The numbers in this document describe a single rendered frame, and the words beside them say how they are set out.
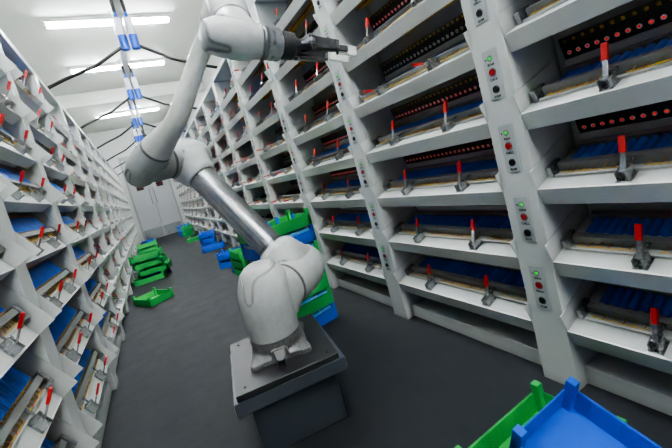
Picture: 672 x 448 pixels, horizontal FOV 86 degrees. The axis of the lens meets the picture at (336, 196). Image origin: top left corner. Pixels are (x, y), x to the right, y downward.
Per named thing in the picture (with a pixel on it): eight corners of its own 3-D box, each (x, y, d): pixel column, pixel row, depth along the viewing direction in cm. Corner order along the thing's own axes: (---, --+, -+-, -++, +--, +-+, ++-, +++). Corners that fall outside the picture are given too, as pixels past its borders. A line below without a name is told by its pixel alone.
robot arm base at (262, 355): (251, 382, 99) (245, 364, 98) (250, 341, 120) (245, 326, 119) (314, 358, 103) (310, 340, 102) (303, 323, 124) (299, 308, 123)
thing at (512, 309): (538, 333, 102) (518, 296, 99) (403, 290, 156) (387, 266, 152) (571, 285, 110) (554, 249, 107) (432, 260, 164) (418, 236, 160)
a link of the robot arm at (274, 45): (266, 52, 95) (287, 55, 98) (263, 18, 95) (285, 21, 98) (256, 65, 103) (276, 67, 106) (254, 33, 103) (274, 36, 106)
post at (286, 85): (333, 288, 218) (252, -4, 201) (326, 285, 226) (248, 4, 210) (360, 276, 227) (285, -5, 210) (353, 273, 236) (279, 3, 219)
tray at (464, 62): (479, 66, 95) (463, 33, 92) (358, 118, 148) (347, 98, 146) (518, 36, 103) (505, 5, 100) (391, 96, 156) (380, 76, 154)
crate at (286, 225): (256, 245, 156) (251, 227, 155) (239, 243, 172) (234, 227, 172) (312, 223, 173) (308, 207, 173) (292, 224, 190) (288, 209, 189)
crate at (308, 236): (261, 262, 157) (256, 245, 156) (244, 259, 173) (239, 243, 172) (317, 239, 174) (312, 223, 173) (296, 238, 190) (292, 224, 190)
